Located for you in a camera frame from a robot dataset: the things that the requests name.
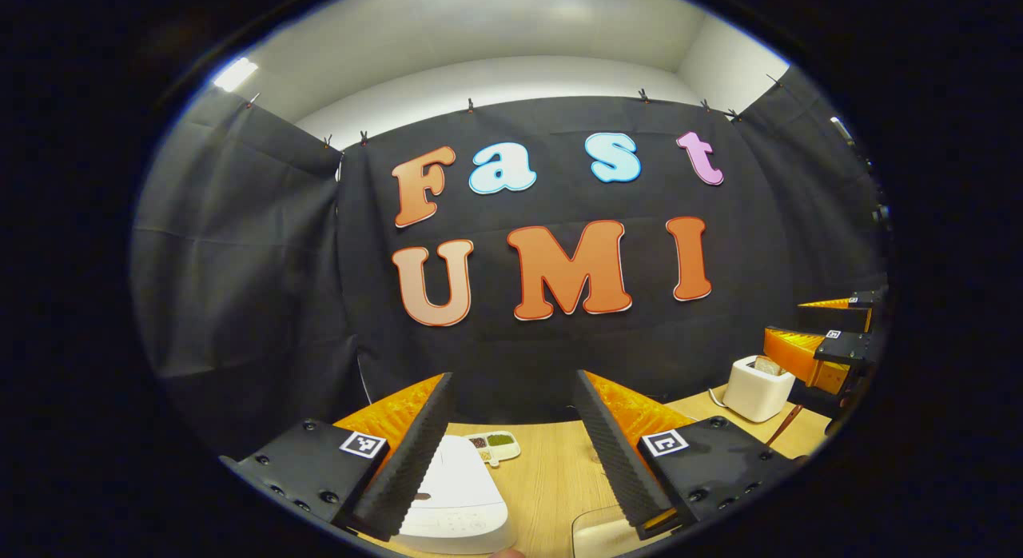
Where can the black backdrop cloth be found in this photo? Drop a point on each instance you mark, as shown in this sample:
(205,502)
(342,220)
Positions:
(320,222)

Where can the white divided grain dish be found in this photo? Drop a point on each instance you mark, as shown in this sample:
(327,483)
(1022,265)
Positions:
(491,452)

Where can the white toaster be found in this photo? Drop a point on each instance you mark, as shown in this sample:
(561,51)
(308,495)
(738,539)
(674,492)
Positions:
(755,394)

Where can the toast bread slice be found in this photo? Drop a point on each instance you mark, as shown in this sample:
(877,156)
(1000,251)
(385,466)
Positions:
(769,365)

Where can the ceiling light panel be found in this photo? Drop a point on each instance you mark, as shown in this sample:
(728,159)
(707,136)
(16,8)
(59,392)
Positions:
(236,74)

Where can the row of black backdrop clips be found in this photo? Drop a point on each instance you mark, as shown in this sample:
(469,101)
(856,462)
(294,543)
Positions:
(471,106)

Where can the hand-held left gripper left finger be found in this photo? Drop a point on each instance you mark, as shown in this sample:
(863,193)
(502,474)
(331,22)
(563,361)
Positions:
(408,462)

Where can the white rice cooker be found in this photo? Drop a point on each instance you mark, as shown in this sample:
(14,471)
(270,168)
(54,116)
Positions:
(463,494)

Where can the clear plastic container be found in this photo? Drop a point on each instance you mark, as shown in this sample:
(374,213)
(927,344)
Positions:
(599,534)

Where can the brown wooden spoon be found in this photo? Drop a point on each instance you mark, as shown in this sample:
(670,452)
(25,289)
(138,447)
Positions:
(787,424)

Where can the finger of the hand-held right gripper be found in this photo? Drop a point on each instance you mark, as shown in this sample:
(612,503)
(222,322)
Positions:
(839,318)
(847,348)

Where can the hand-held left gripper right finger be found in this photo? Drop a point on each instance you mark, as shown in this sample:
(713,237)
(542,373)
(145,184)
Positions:
(619,462)

